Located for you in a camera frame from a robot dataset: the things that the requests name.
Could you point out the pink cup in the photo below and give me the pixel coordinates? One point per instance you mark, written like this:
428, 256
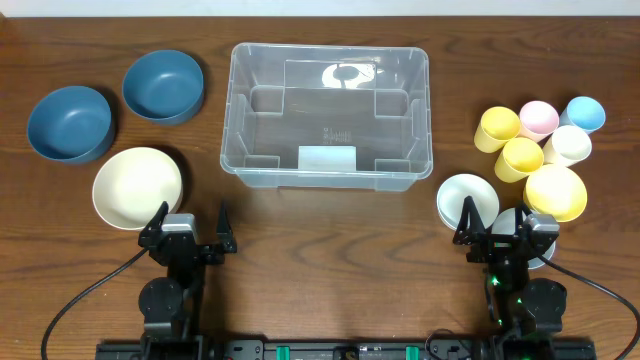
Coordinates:
538, 120

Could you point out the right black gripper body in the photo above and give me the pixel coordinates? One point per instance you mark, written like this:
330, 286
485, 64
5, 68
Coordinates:
494, 248

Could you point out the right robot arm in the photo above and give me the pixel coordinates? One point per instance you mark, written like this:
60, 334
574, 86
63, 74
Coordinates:
530, 311

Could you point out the dark blue bowl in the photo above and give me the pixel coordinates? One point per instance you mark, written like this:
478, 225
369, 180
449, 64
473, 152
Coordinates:
72, 125
166, 87

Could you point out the cream white cup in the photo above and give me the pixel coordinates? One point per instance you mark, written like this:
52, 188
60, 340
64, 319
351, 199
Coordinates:
567, 146

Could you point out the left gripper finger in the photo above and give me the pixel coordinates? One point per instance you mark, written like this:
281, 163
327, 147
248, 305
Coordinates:
224, 232
151, 234

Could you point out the yellow small bowl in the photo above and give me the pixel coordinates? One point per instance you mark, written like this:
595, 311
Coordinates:
556, 190

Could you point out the dark blue bowl right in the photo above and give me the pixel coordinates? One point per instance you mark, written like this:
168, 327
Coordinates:
166, 87

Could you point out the white small bowl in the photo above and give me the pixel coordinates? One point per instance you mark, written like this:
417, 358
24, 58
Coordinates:
451, 194

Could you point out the clear plastic storage container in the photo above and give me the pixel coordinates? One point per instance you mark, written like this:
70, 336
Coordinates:
328, 116

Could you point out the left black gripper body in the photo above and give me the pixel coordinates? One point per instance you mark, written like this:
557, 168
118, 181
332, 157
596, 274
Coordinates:
207, 257

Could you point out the dark blue bowl left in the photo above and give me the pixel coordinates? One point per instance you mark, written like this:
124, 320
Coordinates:
72, 125

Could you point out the cream bowl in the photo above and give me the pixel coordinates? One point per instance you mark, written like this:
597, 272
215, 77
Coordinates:
130, 187

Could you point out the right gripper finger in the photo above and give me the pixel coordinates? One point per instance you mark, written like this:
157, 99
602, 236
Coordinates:
522, 226
470, 229

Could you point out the yellow cup front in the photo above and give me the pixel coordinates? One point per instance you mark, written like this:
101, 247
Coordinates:
519, 158

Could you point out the light grey small bowl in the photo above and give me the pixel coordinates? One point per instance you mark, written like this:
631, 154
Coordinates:
505, 225

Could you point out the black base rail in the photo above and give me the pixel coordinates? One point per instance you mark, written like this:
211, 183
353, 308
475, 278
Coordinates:
434, 348

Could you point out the yellow cup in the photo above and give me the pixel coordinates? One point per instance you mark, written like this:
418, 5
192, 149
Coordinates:
497, 126
519, 158

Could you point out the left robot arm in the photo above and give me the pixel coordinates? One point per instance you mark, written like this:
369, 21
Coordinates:
171, 304

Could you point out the light blue cup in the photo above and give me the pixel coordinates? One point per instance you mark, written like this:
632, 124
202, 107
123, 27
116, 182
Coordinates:
585, 113

